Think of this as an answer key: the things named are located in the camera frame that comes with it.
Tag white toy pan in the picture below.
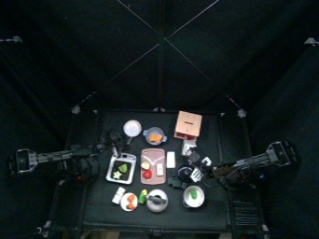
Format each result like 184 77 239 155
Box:
121 119 142 147

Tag black toy pot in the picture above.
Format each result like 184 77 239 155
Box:
176 163 195 184

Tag small white toy appliance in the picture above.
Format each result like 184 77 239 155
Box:
180 138 197 157

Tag white rectangular block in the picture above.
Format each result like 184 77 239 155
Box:
165 150 177 169

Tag white toy pot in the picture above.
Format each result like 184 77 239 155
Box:
181 185 207 209

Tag blue-grey toy pot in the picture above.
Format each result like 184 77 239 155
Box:
141 126 169 147

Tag orange toy food piece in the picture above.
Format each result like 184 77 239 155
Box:
148 134 164 144

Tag pink cutting board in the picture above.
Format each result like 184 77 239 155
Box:
140 148 167 186

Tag grey toy pot with lid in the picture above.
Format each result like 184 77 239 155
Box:
145 189 171 214

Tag green yellow toy corn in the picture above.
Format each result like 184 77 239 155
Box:
137 189 149 205

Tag orange toy carrot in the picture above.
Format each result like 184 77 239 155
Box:
125 194 137 210

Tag white toy cubes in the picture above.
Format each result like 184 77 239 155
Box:
110 186 126 205

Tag white plate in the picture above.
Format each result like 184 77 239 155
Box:
120 192 140 213

